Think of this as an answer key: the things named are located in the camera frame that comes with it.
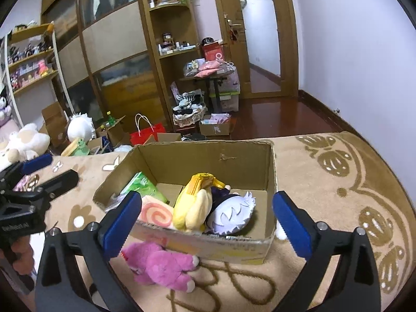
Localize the white shelf rack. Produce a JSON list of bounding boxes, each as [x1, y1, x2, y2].
[[0, 23, 70, 127]]

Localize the green yellow toy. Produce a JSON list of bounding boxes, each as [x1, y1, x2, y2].
[[61, 137, 92, 157]]

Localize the red box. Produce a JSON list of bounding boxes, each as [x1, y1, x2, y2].
[[201, 43, 225, 62]]

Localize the pink plush toy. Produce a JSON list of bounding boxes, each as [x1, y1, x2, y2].
[[121, 241, 199, 292]]

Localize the yellow banana plush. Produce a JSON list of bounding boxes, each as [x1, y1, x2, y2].
[[172, 173, 232, 233]]

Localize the pink swirl roll plush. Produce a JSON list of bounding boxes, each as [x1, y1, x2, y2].
[[136, 196, 175, 230]]

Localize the small cardboard box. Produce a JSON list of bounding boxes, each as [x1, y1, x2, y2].
[[199, 114, 232, 136]]

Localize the small wooden side table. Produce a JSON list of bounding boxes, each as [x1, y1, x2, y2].
[[179, 71, 236, 111]]

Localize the white round plush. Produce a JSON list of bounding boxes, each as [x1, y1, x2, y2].
[[67, 112, 96, 140]]

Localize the white plush dog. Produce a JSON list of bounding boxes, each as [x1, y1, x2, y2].
[[0, 123, 51, 161]]

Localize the wooden door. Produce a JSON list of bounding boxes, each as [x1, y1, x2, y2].
[[211, 0, 300, 100]]

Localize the plastic storage box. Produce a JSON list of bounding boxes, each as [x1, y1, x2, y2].
[[217, 68, 240, 113]]

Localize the person's left hand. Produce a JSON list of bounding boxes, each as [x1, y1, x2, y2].
[[0, 242, 35, 275]]

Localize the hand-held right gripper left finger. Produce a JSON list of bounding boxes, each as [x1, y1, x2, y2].
[[35, 190, 144, 312]]

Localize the green tissue packet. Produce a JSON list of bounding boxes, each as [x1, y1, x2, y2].
[[122, 172, 170, 204]]

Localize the wooden wardrobe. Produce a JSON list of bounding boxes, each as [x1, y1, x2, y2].
[[41, 0, 204, 134]]

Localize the lace wicker basket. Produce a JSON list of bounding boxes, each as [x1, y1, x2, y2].
[[172, 106, 207, 128]]

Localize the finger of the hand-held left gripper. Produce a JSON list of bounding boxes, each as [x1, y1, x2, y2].
[[34, 169, 80, 200], [6, 153, 53, 183]]

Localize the flat cardboard box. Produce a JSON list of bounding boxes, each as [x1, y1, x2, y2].
[[157, 132, 182, 143]]

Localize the open brown cardboard box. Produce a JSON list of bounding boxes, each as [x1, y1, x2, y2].
[[42, 101, 70, 148]]

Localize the purple white plush doll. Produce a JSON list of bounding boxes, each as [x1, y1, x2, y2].
[[205, 185, 257, 236]]

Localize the red paper bag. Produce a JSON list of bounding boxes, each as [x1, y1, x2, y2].
[[130, 114, 166, 146]]

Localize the cardboard box with bottles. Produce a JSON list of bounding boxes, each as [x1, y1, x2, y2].
[[96, 115, 127, 147]]

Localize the pink packets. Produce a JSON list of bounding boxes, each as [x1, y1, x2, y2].
[[197, 60, 225, 78]]

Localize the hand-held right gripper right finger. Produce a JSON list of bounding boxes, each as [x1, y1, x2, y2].
[[272, 191, 381, 312]]

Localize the black purple plush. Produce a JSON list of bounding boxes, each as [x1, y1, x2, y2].
[[0, 84, 14, 126]]

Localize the striped black white socks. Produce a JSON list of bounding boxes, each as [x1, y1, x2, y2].
[[174, 92, 205, 111]]

